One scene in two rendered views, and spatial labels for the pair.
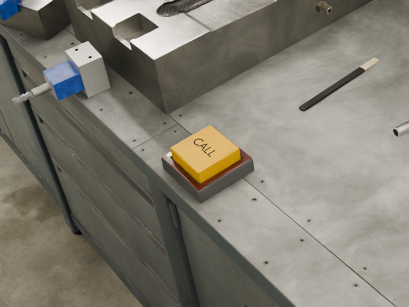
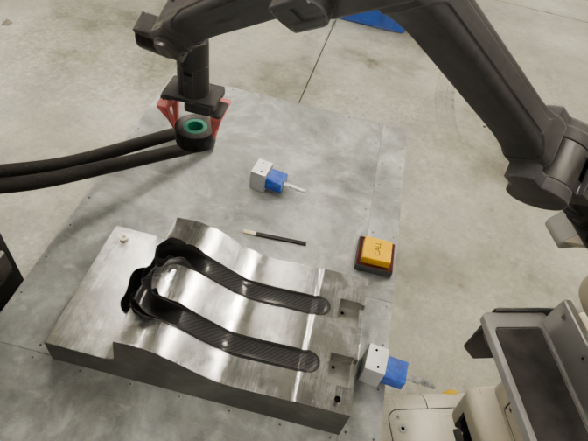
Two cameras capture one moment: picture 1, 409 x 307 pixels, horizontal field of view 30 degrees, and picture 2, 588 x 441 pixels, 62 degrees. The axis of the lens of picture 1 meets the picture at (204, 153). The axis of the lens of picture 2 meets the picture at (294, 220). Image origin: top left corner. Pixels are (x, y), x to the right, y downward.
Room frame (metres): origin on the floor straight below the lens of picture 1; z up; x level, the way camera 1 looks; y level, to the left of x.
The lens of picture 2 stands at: (1.34, 0.19, 1.62)
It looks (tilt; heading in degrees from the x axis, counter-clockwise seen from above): 48 degrees down; 211
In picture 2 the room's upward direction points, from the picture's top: 11 degrees clockwise
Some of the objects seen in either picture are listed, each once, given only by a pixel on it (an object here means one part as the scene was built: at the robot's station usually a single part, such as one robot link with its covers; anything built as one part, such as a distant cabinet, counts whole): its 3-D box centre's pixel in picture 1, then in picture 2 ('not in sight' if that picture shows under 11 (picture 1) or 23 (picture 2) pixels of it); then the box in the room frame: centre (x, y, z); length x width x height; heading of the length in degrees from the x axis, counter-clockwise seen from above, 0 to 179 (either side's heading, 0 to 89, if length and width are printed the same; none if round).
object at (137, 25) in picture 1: (137, 38); (348, 318); (0.88, 0.06, 0.87); 0.05 x 0.05 x 0.04; 28
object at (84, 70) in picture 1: (56, 83); (399, 374); (0.88, 0.18, 0.83); 0.13 x 0.05 x 0.05; 112
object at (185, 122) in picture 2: not in sight; (195, 132); (0.82, -0.40, 0.99); 0.08 x 0.08 x 0.04
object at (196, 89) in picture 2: not in sight; (193, 81); (0.82, -0.40, 1.11); 0.10 x 0.07 x 0.07; 117
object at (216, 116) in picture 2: not in sight; (208, 116); (0.81, -0.37, 1.03); 0.07 x 0.07 x 0.09; 27
